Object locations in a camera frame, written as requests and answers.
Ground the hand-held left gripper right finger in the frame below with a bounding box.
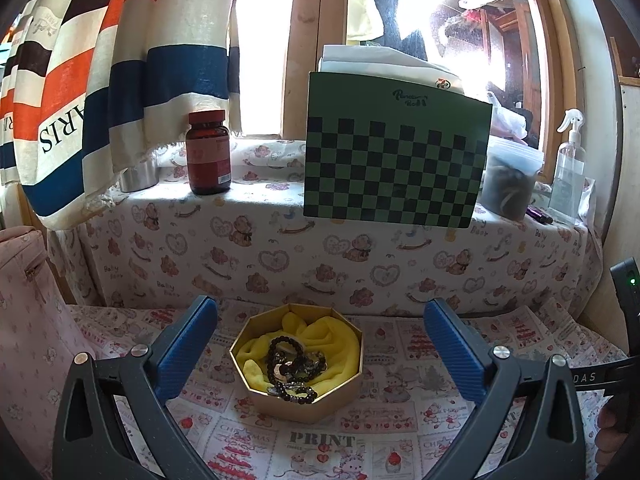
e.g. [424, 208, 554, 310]
[423, 297, 587, 480]

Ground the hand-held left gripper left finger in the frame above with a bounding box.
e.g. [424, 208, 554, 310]
[52, 295, 219, 480]

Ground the black bead bracelet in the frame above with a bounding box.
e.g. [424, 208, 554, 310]
[265, 335, 307, 386]
[270, 382, 319, 406]

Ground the small silver jewelry piece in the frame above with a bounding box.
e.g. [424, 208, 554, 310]
[300, 351, 329, 376]

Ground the gold octagonal box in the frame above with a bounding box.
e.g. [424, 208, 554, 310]
[229, 302, 364, 424]

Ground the person's right hand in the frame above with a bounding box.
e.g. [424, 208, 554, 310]
[595, 400, 629, 469]

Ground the red print table cloth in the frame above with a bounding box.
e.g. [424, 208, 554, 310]
[67, 295, 631, 480]

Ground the bear print cloth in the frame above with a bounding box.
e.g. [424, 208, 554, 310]
[47, 137, 604, 319]

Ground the yellow cloth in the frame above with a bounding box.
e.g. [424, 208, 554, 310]
[236, 310, 361, 394]

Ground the silver pouch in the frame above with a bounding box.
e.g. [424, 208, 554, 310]
[577, 177, 597, 226]

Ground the clear spray bottle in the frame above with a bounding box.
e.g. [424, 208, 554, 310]
[548, 109, 586, 211]

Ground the pink bag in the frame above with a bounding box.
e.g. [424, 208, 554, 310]
[0, 226, 101, 461]

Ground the clear plastic container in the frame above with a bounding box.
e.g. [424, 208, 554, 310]
[479, 137, 545, 221]

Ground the steel cup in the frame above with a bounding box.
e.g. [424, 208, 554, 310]
[118, 160, 159, 193]

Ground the brown bottle with red lid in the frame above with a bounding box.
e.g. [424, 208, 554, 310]
[186, 110, 234, 196]

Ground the green checkered board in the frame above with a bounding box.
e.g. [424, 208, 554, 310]
[302, 71, 494, 229]

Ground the white plastic bag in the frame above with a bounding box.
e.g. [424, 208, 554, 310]
[487, 92, 529, 141]

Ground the white paper bag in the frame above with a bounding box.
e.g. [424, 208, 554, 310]
[317, 44, 469, 99]

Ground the dark hanging garment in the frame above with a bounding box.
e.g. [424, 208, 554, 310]
[372, 0, 432, 61]

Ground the pale yellow hanging garment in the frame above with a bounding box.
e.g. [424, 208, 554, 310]
[346, 0, 387, 47]

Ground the wooden window frame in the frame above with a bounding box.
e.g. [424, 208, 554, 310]
[281, 0, 568, 188]

